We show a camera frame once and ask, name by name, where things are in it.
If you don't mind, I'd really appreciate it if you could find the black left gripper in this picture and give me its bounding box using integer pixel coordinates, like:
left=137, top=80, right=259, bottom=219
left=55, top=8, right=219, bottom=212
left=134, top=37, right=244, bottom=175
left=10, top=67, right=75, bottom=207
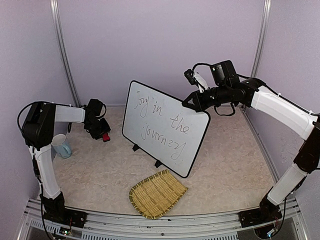
left=85, top=117, right=112, bottom=140

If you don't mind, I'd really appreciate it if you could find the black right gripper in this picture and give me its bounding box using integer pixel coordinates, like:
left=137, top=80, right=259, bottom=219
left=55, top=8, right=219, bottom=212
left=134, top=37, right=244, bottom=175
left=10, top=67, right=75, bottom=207
left=182, top=83, right=231, bottom=112

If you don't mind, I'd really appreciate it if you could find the red bone-shaped eraser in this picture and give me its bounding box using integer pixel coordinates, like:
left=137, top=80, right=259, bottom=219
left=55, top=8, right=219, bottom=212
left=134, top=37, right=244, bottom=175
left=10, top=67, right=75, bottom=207
left=102, top=132, right=111, bottom=142

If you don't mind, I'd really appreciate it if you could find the white whiteboard black frame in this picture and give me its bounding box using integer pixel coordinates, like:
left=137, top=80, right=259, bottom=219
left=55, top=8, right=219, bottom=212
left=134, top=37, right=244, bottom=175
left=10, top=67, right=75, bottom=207
left=122, top=80, right=211, bottom=178

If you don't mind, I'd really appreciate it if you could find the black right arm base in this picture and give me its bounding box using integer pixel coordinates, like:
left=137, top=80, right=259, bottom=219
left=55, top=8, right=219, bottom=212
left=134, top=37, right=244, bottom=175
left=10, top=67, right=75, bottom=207
left=238, top=195, right=283, bottom=228

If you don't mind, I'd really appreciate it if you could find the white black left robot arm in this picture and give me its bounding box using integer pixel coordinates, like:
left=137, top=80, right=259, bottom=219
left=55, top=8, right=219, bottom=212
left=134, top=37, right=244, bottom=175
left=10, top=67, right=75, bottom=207
left=17, top=98, right=111, bottom=223

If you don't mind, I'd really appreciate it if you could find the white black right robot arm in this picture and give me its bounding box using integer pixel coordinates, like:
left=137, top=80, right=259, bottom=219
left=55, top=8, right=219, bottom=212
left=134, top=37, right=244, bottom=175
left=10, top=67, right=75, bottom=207
left=182, top=60, right=320, bottom=222

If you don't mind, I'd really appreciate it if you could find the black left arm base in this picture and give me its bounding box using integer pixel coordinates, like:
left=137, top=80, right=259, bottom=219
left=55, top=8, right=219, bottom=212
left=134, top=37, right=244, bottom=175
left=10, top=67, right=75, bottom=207
left=39, top=192, right=87, bottom=229

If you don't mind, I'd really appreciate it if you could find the black whiteboard stand foot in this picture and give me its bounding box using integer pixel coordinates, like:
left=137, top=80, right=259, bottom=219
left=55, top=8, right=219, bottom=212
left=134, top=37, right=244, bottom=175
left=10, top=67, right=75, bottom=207
left=132, top=144, right=140, bottom=152
left=154, top=160, right=162, bottom=168

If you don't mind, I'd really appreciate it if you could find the light blue mug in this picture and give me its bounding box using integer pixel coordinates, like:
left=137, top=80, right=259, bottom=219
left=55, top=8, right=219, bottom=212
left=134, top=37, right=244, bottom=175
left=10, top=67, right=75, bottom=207
left=51, top=133, right=72, bottom=159

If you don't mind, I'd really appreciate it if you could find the woven bamboo tray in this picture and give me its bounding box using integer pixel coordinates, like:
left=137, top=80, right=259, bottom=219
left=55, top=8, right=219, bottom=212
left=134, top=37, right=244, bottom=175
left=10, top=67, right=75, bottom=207
left=128, top=169, right=188, bottom=220

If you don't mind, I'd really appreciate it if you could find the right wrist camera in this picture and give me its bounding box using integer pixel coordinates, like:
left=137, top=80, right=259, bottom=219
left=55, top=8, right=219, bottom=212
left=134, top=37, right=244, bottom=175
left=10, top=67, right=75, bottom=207
left=184, top=69, right=210, bottom=93

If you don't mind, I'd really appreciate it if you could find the aluminium corner post right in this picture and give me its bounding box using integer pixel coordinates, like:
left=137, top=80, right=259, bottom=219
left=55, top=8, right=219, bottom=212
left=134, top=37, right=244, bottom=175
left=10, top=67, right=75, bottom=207
left=250, top=0, right=272, bottom=78

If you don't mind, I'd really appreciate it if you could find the aluminium corner post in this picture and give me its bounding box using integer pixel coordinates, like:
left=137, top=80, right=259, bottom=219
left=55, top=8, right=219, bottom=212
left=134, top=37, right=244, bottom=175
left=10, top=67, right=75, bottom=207
left=49, top=0, right=82, bottom=107
left=250, top=0, right=272, bottom=78

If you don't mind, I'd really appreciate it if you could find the aluminium corner post left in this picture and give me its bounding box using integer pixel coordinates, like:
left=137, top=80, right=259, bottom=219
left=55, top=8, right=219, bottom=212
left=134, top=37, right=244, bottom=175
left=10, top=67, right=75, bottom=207
left=49, top=0, right=82, bottom=107

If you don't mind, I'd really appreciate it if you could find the aluminium front rail frame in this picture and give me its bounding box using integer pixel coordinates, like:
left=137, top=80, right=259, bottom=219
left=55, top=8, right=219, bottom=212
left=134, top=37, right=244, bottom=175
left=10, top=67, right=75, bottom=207
left=17, top=197, right=308, bottom=240

